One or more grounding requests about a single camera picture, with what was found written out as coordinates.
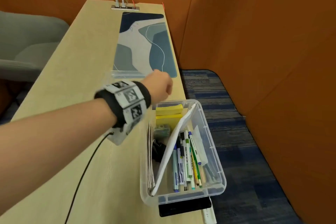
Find person's left hand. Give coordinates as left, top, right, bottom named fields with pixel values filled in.
left=140, top=69, right=174, bottom=106

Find yellow sticky note pad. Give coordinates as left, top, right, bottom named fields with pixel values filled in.
left=155, top=113, right=183, bottom=130
left=155, top=104, right=184, bottom=116

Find black and white pen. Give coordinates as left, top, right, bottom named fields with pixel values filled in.
left=180, top=133, right=188, bottom=191

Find black binder clip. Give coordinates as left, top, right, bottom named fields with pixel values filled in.
left=152, top=140, right=166, bottom=163

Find white and blue pen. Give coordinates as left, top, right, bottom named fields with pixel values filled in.
left=188, top=131, right=202, bottom=166

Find white marker with green band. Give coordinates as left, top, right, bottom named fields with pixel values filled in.
left=184, top=131, right=196, bottom=190

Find white marker with black cap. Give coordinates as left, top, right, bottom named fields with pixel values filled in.
left=177, top=147, right=184, bottom=186

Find yellow black striped pencil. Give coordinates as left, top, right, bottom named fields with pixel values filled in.
left=191, top=153, right=200, bottom=187

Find clear plastic storage bin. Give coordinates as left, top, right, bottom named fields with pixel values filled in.
left=140, top=99, right=227, bottom=206

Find blue patterned desk mat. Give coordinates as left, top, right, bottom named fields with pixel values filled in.
left=112, top=12, right=178, bottom=79

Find black left wristband with markers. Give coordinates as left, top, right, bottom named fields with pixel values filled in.
left=94, top=80, right=152, bottom=134

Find white card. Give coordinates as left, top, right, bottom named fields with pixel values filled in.
left=193, top=125, right=209, bottom=167

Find white perforated paper sheets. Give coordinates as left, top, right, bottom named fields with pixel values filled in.
left=149, top=103, right=197, bottom=197

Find silver socket panel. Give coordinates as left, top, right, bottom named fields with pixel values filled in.
left=111, top=5, right=140, bottom=11

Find light wooden table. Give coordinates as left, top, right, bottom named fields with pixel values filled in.
left=0, top=0, right=205, bottom=224

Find white metal bar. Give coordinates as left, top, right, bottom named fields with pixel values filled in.
left=201, top=200, right=218, bottom=224

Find grey upholstered armchair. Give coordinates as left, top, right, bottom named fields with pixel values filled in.
left=0, top=10, right=70, bottom=83

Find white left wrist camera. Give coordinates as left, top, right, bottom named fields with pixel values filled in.
left=107, top=119, right=141, bottom=146

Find black left camera cable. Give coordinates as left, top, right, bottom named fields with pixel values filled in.
left=64, top=132, right=115, bottom=224

